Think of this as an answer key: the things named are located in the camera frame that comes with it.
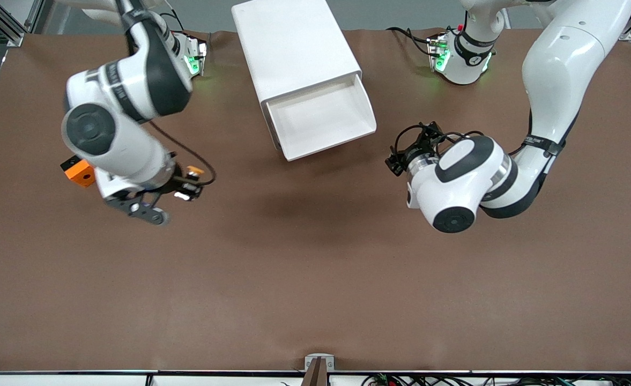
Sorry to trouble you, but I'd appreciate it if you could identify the black left arm base cable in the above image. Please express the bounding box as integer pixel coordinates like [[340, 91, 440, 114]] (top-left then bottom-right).
[[386, 26, 435, 57]]

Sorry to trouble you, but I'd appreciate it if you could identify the white drawer with dark mark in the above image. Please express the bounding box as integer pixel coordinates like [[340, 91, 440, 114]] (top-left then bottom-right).
[[266, 74, 377, 162]]

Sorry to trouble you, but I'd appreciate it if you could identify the white table edge rail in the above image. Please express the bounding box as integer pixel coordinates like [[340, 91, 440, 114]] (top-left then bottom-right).
[[0, 370, 631, 386]]

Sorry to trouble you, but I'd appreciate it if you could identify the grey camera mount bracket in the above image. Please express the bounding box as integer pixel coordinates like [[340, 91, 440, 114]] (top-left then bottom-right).
[[300, 353, 336, 386]]

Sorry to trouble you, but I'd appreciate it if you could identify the orange and black box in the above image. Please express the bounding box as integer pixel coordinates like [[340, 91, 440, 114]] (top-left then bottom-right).
[[60, 155, 97, 188]]

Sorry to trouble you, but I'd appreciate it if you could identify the brown table cover sheet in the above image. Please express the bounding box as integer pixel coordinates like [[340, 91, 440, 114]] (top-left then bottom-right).
[[0, 28, 631, 373]]

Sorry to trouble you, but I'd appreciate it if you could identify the white drawer cabinet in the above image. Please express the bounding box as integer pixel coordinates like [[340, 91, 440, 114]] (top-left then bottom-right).
[[231, 0, 362, 151]]

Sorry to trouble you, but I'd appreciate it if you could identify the table edge cable bundle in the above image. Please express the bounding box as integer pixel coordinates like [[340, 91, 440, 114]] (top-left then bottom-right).
[[361, 374, 631, 386]]

